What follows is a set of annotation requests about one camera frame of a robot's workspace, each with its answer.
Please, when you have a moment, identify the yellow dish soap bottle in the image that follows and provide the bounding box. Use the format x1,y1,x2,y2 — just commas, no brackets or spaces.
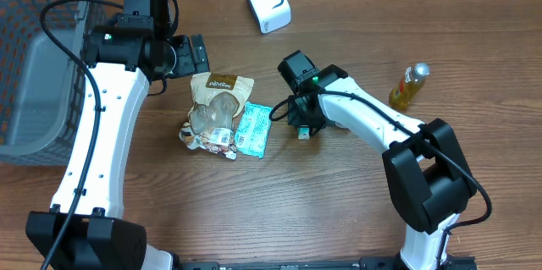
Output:
389,63,430,111

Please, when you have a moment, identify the white barcode scanner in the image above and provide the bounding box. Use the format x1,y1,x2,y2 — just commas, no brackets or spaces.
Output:
247,0,291,34

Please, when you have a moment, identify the teal tissue pack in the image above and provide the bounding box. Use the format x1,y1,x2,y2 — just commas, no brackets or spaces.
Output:
298,127,310,140

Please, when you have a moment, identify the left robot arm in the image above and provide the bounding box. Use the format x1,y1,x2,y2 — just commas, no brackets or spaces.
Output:
25,0,209,269

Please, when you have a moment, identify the teal wipes packet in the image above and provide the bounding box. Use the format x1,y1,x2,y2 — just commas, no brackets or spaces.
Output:
235,102,272,159

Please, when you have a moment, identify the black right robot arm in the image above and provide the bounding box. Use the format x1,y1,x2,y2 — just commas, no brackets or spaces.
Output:
278,51,478,269

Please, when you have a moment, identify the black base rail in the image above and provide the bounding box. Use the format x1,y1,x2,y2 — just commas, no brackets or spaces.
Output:
169,255,479,270

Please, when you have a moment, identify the grey plastic mesh basket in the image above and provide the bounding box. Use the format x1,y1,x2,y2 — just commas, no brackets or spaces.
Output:
1,0,107,166

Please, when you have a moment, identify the beige brown snack bag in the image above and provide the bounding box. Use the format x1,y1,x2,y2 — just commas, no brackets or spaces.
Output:
179,72,254,160

